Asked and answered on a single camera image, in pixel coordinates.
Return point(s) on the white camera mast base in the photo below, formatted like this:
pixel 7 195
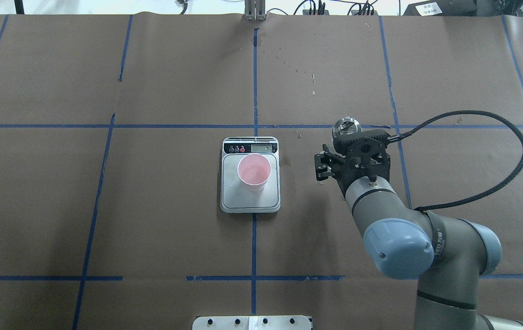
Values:
pixel 254 322

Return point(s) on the aluminium frame post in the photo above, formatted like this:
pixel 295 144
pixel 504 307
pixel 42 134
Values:
pixel 255 10

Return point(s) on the pink paper cup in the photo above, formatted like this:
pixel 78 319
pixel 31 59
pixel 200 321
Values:
pixel 254 171

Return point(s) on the clear glass sauce bottle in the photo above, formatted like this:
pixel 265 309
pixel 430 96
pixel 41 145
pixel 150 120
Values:
pixel 345 126

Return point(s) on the black power box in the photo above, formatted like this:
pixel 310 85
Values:
pixel 457 8

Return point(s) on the silver digital kitchen scale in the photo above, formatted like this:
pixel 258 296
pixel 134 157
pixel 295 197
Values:
pixel 234 197

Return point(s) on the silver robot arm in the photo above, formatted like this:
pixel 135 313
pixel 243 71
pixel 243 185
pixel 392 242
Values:
pixel 447 256

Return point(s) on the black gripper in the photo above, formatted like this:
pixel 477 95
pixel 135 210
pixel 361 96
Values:
pixel 345 180

